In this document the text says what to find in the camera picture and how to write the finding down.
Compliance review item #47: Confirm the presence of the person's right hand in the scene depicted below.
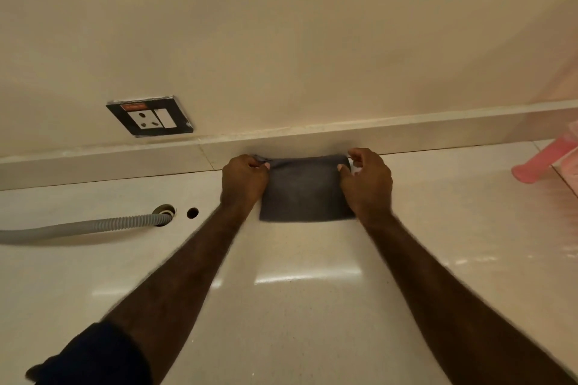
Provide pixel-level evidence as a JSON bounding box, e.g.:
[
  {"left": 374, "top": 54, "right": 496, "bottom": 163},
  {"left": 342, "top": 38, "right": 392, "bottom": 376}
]
[{"left": 337, "top": 147, "right": 394, "bottom": 224}]

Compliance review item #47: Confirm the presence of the person's left hand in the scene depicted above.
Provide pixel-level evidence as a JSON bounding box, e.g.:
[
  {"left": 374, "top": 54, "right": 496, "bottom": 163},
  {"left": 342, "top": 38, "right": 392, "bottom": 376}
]
[{"left": 220, "top": 154, "right": 272, "bottom": 220}]

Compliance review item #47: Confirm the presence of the grey cloth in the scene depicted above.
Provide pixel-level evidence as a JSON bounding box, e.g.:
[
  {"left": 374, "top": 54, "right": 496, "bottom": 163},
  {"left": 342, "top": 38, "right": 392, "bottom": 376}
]
[{"left": 252, "top": 153, "right": 358, "bottom": 224}]

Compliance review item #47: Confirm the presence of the person's right forearm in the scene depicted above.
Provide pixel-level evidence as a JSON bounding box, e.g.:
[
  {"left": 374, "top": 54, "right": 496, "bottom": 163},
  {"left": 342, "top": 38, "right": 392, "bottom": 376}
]
[{"left": 360, "top": 212, "right": 578, "bottom": 385}]

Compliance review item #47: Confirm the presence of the person's left forearm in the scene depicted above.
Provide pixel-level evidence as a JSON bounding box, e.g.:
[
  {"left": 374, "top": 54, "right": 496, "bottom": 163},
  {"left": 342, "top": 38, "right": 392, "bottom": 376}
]
[{"left": 103, "top": 203, "right": 259, "bottom": 385}]

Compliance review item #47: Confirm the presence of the white countertop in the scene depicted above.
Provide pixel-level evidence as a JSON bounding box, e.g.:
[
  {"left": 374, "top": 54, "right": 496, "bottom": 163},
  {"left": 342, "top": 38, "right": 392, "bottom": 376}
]
[{"left": 0, "top": 138, "right": 578, "bottom": 385}]

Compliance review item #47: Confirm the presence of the person's dark left sleeve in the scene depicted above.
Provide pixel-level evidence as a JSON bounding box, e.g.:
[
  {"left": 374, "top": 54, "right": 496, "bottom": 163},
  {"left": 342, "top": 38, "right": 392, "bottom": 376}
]
[{"left": 25, "top": 321, "right": 155, "bottom": 385}]

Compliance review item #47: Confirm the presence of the cream backsplash strip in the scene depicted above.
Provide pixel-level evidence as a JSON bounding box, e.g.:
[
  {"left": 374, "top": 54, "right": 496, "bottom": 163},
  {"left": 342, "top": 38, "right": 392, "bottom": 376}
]
[{"left": 0, "top": 99, "right": 578, "bottom": 192}]

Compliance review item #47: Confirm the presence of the pink plastic rack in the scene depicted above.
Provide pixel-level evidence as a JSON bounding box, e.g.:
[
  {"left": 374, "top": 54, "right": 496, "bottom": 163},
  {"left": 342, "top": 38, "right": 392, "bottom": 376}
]
[{"left": 511, "top": 120, "right": 578, "bottom": 199}]

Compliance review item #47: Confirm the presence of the black framed wall socket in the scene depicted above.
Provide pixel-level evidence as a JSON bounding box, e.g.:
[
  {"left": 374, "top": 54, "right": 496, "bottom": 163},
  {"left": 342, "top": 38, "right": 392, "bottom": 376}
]
[{"left": 106, "top": 94, "right": 195, "bottom": 139}]

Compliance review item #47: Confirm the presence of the grey corrugated hose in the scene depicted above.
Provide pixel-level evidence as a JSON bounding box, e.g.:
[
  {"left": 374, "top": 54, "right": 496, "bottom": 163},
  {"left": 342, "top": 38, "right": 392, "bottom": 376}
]
[{"left": 0, "top": 212, "right": 175, "bottom": 246}]

